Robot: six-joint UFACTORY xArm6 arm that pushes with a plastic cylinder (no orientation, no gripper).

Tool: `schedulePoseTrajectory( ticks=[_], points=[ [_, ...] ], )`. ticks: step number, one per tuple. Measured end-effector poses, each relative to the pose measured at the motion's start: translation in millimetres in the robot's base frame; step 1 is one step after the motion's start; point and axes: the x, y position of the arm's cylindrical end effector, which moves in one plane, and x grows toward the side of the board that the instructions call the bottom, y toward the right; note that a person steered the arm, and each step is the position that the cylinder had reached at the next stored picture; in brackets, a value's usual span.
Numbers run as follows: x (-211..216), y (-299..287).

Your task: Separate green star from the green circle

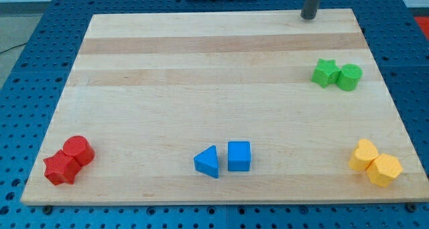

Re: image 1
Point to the blue cube block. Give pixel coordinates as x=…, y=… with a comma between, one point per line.
x=239, y=155

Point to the green star block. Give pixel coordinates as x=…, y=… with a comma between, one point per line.
x=326, y=72

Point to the blue triangle block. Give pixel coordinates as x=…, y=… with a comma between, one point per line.
x=207, y=162

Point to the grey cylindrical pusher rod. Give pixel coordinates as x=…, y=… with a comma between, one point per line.
x=309, y=9

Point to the red cylinder block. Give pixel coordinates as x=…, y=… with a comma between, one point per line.
x=80, y=149

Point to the yellow hexagon block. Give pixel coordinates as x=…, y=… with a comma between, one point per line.
x=384, y=170

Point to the green cylinder block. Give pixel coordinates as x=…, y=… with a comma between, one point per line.
x=349, y=77

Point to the red star block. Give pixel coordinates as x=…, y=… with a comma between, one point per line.
x=61, y=168

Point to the wooden board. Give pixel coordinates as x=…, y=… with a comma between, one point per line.
x=150, y=91

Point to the yellow heart block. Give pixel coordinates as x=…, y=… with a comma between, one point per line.
x=363, y=155

